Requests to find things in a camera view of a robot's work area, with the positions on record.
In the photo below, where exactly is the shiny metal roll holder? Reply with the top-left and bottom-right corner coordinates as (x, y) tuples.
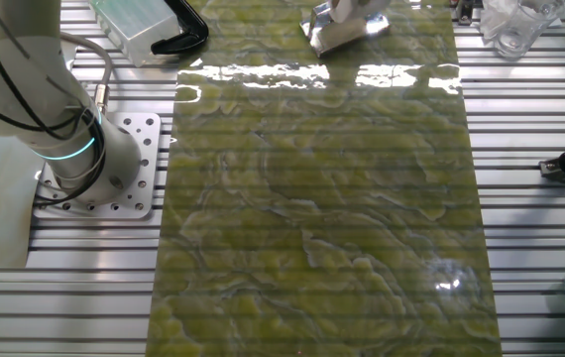
(299, 2), (392, 60)

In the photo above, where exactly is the black C-clamp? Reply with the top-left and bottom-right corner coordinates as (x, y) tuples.
(150, 0), (210, 56)

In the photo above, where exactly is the crumpled clear plastic bag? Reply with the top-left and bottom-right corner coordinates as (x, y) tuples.
(479, 0), (526, 44)

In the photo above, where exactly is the black base cable bundle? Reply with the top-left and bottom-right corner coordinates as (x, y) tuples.
(0, 0), (108, 208)

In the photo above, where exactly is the translucent plastic box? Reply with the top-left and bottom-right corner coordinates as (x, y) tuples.
(88, 0), (182, 68)

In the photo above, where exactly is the green marble pattern mat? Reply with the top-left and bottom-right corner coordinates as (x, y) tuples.
(144, 0), (503, 357)

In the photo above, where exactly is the clear glass cup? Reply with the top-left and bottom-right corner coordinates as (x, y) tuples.
(493, 0), (565, 61)

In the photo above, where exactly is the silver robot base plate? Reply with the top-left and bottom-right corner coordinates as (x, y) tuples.
(32, 111), (163, 220)

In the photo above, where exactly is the small dark metal bracket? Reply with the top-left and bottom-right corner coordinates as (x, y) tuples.
(453, 0), (477, 27)

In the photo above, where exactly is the grey cable with connector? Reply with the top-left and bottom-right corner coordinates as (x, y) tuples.
(58, 32), (114, 116)

